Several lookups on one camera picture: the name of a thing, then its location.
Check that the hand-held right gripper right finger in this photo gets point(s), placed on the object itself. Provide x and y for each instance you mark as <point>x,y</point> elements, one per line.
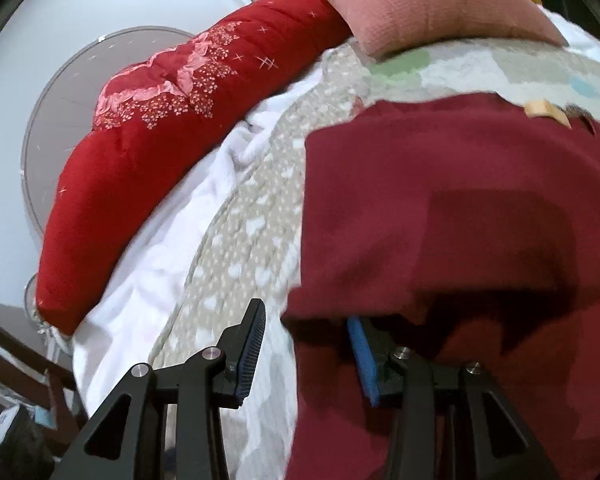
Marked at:
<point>362,355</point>

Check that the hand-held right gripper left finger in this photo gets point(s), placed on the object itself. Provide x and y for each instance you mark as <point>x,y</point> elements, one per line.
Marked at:
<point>250,355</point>

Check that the maroon garment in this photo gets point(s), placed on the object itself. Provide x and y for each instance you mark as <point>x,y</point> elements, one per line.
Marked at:
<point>455,185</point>

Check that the white bed sheet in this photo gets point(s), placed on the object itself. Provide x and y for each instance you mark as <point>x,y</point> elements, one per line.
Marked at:
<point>145,285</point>

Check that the pastel patterned quilted blanket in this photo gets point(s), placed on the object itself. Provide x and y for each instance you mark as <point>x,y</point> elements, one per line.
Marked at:
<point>260,220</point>

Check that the red floral quilted bolster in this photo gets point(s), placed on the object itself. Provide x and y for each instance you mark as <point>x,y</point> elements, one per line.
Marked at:
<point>145,170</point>

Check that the dark wooden chair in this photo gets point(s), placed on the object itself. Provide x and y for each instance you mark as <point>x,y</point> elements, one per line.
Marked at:
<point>10,327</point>

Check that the pink pillow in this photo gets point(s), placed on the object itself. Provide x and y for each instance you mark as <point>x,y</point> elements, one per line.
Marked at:
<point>430,5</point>

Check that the round grey wall panel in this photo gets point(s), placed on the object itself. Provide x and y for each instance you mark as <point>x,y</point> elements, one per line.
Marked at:
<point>70,100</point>

